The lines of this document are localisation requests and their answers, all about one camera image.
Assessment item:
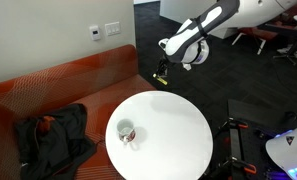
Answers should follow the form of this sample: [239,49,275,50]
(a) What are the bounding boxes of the black mounting board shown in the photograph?
[226,98,297,180]

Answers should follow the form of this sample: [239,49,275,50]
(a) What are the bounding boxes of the black clamp orange handle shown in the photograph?
[217,117,250,136]
[209,156,258,180]

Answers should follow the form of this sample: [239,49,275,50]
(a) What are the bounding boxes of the black jacket orange lining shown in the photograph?
[13,102,99,180]

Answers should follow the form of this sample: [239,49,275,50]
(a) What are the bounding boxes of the orange chair white legs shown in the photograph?
[231,26,268,56]

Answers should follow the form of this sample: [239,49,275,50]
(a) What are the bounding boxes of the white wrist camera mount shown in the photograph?
[182,62,193,72]

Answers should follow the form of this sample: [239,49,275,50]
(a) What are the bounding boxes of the red mug white handle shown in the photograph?
[116,118,138,145]

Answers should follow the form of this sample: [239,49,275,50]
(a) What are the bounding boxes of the white wall thermostat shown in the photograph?
[88,24,103,42]

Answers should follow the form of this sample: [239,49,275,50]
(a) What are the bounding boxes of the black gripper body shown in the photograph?
[157,56,171,72]

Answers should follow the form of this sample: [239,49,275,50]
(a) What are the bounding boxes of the yellow pen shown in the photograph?
[152,73,169,86]

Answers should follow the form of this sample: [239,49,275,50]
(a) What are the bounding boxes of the orange patterned sofa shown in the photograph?
[0,44,158,180]

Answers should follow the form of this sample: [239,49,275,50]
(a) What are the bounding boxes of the white light switch plate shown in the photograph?
[104,21,122,37]

